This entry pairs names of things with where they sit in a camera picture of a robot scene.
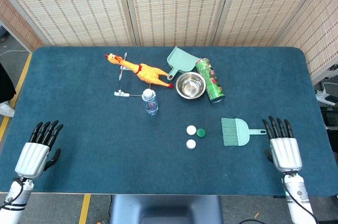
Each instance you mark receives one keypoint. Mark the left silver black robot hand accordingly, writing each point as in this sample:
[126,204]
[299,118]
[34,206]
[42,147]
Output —
[31,158]

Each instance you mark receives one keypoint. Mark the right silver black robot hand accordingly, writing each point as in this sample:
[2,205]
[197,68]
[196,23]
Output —
[285,152]

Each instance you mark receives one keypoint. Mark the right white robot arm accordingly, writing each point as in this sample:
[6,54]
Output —
[297,195]

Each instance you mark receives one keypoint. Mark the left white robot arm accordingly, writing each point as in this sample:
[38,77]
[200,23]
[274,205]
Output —
[16,197]

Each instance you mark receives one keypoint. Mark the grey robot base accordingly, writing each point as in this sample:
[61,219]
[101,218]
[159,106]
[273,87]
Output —
[163,208]

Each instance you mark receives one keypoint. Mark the green bottle cap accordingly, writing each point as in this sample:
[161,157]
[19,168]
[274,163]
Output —
[201,133]

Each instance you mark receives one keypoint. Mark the white bottle cap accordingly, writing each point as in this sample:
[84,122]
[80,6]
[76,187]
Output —
[191,130]
[191,144]

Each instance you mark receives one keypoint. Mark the clear plastic water bottle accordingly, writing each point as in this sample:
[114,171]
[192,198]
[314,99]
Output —
[150,105]

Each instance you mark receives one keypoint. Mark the white shoe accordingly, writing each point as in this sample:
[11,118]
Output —
[5,110]

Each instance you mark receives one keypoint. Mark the blue felt table mat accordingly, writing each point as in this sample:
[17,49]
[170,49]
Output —
[105,142]

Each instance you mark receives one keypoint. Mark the green cylindrical snack can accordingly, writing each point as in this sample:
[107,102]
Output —
[211,81]

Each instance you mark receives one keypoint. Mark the metal rod stand white feet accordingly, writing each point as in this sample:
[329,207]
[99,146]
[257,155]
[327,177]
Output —
[121,93]

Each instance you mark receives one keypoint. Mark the stainless steel bowl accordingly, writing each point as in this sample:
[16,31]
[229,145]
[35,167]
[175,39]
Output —
[190,85]

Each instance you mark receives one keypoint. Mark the woven folding screen panel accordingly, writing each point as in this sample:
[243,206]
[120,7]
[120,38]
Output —
[317,36]
[74,7]
[16,23]
[266,7]
[177,7]

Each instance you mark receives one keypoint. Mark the mint green dustpan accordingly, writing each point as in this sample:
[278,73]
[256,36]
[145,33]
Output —
[182,61]

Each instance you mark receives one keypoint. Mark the yellow rubber chicken toy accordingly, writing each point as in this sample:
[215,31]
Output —
[148,73]

